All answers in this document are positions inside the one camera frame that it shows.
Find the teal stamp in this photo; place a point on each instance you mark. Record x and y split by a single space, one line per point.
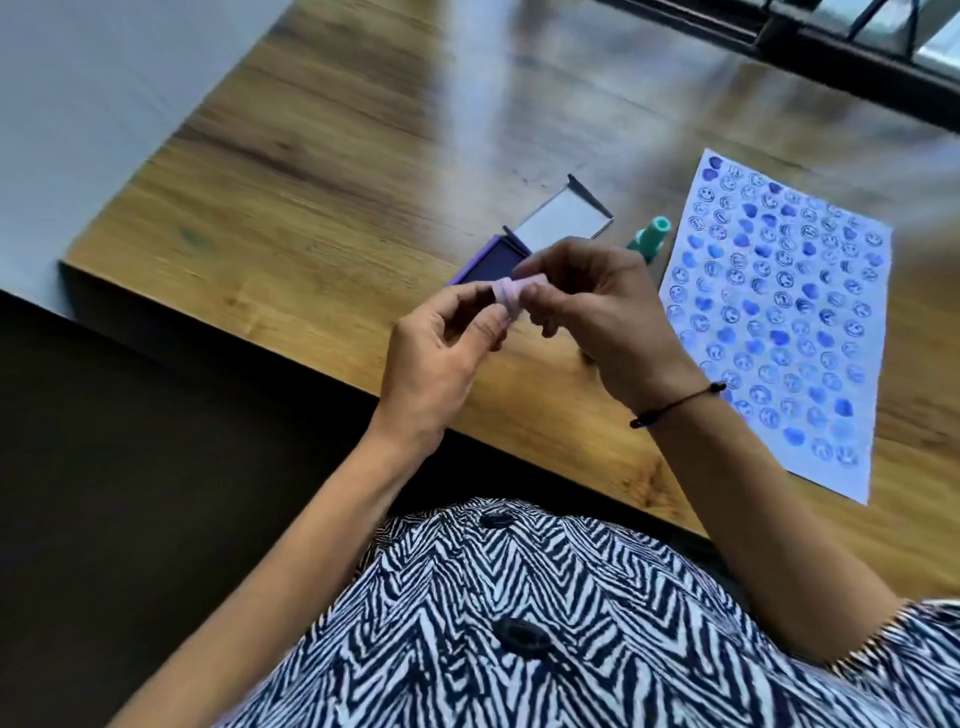
650 238

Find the black and white zebra shirt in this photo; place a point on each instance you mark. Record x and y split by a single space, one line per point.
570 630

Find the black metal railing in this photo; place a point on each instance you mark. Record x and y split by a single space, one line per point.
817 37

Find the pink stamp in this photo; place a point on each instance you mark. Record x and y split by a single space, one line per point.
516 291

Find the person's left forearm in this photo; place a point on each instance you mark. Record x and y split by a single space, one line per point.
277 585

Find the person's right hand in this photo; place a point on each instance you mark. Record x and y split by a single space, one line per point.
615 322

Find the white paper with blue stamps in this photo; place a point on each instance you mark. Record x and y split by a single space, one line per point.
780 315

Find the person's right thumb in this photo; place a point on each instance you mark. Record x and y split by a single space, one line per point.
544 304

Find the person's left hand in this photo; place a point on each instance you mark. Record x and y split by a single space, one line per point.
424 375

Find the purple ink pad case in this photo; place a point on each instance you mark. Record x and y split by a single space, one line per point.
525 236

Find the person's right forearm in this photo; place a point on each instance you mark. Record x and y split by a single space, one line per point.
765 525

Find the person's left thumb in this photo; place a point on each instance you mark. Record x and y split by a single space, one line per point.
484 330

